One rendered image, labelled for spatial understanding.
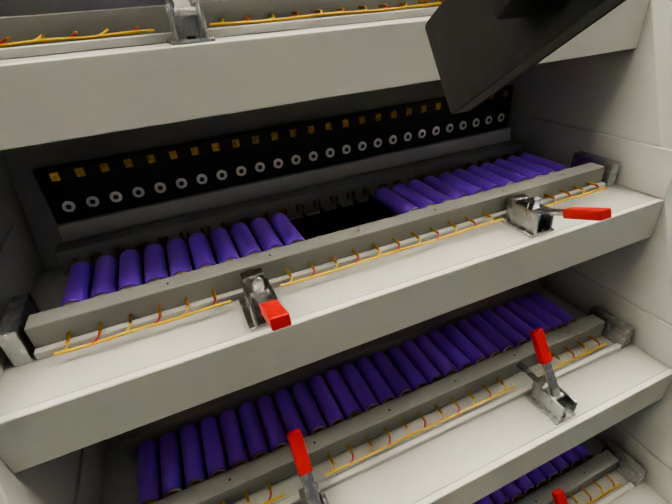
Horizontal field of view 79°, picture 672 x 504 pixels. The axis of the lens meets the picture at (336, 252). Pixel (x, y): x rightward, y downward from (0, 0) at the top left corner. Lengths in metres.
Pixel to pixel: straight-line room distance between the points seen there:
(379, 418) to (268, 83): 0.32
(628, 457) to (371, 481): 0.39
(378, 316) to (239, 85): 0.20
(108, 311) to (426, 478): 0.31
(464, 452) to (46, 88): 0.44
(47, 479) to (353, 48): 0.39
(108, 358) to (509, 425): 0.38
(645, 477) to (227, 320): 0.59
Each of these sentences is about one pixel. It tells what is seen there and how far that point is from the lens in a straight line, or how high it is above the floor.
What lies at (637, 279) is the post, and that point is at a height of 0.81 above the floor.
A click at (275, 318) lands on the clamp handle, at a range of 0.24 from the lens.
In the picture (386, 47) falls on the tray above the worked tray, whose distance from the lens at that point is 0.35.
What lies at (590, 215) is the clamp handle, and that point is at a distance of 0.39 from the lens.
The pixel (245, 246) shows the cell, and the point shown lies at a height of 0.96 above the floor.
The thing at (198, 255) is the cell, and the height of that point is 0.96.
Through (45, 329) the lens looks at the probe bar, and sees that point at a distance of 0.35.
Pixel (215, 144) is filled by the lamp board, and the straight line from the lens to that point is 0.44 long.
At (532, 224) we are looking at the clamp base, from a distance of 0.42.
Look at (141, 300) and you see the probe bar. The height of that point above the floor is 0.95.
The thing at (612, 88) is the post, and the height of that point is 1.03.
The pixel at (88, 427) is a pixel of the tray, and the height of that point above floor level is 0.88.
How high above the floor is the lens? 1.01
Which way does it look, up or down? 11 degrees down
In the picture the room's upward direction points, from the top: 13 degrees counter-clockwise
